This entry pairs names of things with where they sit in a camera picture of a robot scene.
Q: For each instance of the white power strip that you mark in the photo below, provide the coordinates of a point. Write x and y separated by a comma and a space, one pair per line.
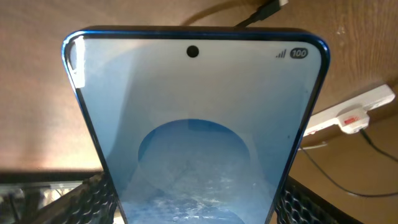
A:
351, 115

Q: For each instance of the blue Galaxy smartphone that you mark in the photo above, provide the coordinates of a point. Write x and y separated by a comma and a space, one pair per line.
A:
196, 124

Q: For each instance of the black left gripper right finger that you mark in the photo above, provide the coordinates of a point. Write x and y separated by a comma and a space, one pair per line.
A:
299, 205

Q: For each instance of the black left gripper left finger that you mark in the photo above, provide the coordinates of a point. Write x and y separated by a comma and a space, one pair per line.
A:
92, 202

